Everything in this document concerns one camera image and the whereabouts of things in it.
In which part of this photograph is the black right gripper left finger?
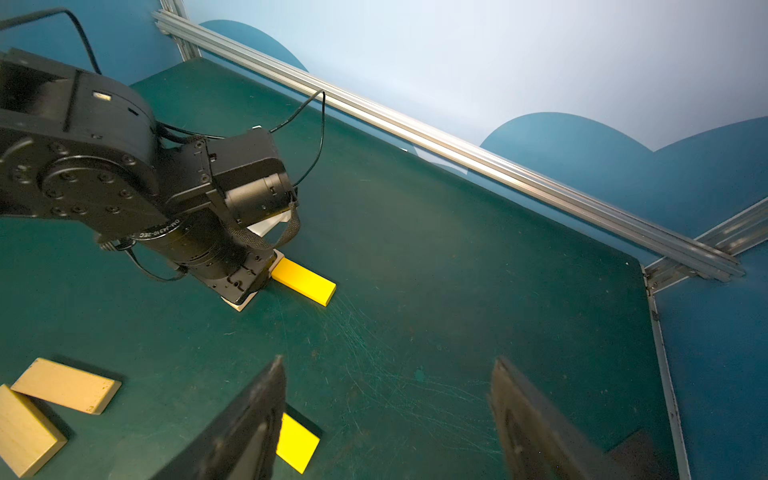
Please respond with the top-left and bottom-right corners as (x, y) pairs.
(154, 355), (286, 479)

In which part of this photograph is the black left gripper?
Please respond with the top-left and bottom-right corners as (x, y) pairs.
(206, 250), (278, 306)

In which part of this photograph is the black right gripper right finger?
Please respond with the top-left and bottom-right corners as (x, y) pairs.
(489, 356), (630, 479)

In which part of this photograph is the yellow block bar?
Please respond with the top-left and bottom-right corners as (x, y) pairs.
(276, 412), (321, 474)
(271, 258), (337, 307)

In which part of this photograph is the yellow block top bar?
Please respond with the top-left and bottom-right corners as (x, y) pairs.
(271, 258), (337, 307)

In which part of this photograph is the natural wood block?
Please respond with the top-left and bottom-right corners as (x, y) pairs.
(11, 358), (122, 415)
(1, 384), (67, 478)

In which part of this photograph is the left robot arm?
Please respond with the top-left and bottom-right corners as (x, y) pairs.
(1, 49), (300, 307)

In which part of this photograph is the black left camera cable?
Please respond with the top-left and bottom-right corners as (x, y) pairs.
(0, 7), (327, 283)

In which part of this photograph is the left aluminium corner post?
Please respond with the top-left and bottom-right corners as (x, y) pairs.
(153, 0), (202, 62)

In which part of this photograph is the horizontal aluminium back rail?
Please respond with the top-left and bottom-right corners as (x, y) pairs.
(189, 23), (745, 282)

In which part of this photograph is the right aluminium side rail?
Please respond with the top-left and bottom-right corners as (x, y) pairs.
(643, 198), (767, 479)

